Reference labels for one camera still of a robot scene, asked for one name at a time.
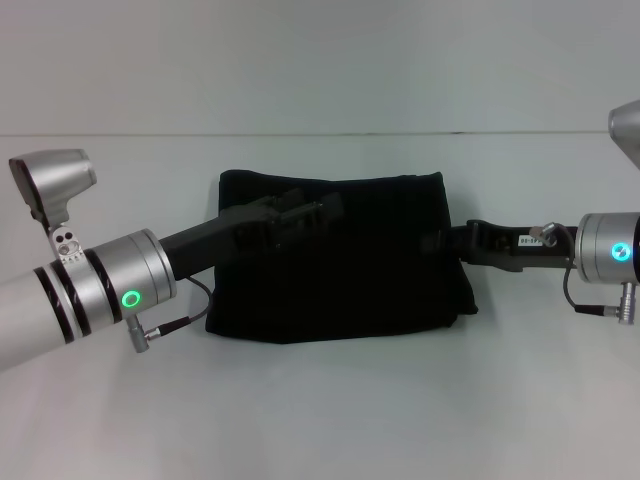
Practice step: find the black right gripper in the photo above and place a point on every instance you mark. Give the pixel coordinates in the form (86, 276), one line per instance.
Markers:
(510, 247)

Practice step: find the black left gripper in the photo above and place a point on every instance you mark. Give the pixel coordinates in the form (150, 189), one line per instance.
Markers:
(215, 240)

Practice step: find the black t-shirt with FREE print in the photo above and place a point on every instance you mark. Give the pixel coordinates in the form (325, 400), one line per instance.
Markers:
(350, 290)

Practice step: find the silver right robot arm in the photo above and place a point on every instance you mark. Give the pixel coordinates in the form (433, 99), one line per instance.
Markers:
(607, 250)

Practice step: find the white number sticker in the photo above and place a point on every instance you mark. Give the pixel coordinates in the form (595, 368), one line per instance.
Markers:
(530, 241)

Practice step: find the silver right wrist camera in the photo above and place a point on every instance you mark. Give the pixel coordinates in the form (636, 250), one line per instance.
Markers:
(627, 130)

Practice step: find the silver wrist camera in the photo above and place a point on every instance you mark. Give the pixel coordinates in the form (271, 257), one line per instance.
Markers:
(52, 185)
(627, 130)

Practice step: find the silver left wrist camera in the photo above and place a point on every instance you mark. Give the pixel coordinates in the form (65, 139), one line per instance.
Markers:
(52, 185)

